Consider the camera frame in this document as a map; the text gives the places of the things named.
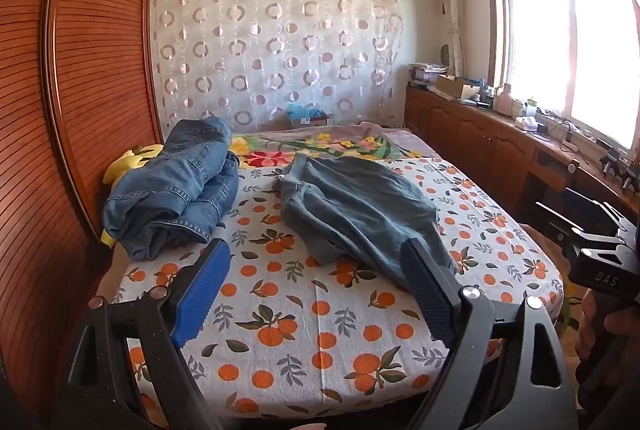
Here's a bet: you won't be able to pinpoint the window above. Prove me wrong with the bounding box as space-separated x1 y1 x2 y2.
482 0 640 151

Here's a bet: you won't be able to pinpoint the grey-blue pants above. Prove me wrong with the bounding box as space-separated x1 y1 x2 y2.
272 152 458 291

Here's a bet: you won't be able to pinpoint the blue denim jeans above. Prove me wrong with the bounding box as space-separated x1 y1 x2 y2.
102 117 241 261

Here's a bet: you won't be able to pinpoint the stack of papers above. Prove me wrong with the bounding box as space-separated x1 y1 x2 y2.
407 62 451 86

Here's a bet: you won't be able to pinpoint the person's right hand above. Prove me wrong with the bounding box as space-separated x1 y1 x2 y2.
574 291 640 361

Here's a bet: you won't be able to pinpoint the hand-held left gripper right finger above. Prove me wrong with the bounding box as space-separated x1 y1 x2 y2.
399 236 582 430

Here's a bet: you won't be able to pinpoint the white plastic bottle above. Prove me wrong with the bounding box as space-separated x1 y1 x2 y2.
495 82 516 116

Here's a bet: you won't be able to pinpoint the patterned window curtain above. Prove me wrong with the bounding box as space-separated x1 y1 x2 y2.
432 0 466 78

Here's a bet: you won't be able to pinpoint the small cardboard box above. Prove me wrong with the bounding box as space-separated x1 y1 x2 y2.
289 112 331 129

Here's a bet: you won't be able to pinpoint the floral blanket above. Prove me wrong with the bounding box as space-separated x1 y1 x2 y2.
227 122 441 171

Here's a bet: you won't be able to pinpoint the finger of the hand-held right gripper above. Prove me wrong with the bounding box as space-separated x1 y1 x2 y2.
535 201 591 247
562 188 626 232

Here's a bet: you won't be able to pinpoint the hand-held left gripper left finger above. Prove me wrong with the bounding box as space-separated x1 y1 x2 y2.
52 237 232 430

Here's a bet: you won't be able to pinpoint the orange fruit print bedsheet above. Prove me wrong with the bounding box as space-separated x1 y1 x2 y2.
97 155 566 426

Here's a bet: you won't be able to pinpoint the yellow plush toy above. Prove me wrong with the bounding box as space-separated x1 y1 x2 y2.
100 142 163 243

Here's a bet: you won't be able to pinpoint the white power strip with cables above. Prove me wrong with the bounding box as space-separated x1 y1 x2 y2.
545 120 587 152

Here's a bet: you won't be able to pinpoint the long wooden cabinet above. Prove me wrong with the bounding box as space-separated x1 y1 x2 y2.
404 82 640 236

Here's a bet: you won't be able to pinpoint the open cardboard box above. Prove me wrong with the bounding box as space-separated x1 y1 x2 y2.
435 75 483 101

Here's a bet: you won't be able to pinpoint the blue plastic bag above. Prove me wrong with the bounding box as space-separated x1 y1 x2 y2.
286 104 326 123

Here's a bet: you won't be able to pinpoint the wooden louvred wardrobe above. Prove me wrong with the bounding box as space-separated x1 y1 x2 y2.
0 0 166 430

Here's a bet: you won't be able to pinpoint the small black stand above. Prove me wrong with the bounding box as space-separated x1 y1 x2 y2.
620 160 640 197
597 140 622 176

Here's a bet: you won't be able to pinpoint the circle pattern sheer curtain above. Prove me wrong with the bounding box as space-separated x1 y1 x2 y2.
150 0 406 133

